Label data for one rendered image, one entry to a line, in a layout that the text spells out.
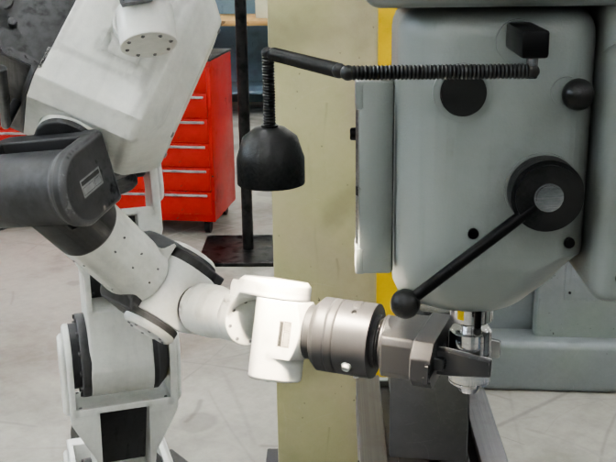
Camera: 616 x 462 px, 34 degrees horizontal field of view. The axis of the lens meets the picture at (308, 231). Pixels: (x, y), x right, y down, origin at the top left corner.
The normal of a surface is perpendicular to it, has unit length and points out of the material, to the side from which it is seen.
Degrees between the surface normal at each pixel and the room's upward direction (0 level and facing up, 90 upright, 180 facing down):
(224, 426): 0
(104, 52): 58
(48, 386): 0
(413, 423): 90
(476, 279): 118
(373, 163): 90
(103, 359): 81
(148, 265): 99
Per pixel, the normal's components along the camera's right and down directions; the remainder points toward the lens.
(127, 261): 0.80, 0.30
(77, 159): 0.93, -0.04
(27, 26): 0.25, -0.27
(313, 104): -0.02, 0.29
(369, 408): -0.01, -0.96
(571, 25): 0.07, -0.10
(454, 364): -0.35, 0.28
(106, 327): 0.30, 0.29
